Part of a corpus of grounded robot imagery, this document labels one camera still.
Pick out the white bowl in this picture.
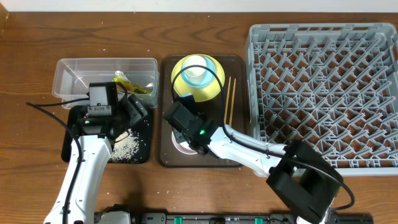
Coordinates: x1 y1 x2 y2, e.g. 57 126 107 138
172 131 197 155

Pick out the green orange snack wrapper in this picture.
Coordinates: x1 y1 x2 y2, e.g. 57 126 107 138
113 70 153 94

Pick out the rice pile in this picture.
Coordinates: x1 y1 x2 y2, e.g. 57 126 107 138
109 129 149 164

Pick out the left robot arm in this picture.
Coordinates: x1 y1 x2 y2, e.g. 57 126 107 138
45 95 150 223

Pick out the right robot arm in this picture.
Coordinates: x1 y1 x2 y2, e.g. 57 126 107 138
164 102 343 223

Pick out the black waste tray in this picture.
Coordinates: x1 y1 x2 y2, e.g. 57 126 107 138
61 105 153 164

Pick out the grey plastic dishwasher rack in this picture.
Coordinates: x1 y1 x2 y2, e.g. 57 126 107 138
245 22 397 176

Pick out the dark brown serving tray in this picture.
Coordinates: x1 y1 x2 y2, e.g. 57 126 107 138
157 54 250 168

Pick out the yellow plate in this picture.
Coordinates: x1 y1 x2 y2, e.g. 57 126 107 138
174 54 225 102

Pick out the right wooden chopstick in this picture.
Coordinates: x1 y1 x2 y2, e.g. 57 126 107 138
229 79 236 127

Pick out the wooden chopstick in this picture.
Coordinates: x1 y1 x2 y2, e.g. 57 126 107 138
229 79 236 127
223 77 231 124

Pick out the light blue bowl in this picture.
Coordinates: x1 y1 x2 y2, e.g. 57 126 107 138
180 55 216 88

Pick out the white cup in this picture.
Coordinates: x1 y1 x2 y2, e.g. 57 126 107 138
183 55 207 77

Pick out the left wooden chopstick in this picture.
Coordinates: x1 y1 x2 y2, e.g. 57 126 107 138
223 77 231 124

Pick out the clear plastic bin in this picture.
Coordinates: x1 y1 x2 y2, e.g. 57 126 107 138
52 58 159 108

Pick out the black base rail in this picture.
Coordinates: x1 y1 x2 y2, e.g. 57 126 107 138
93 205 374 224

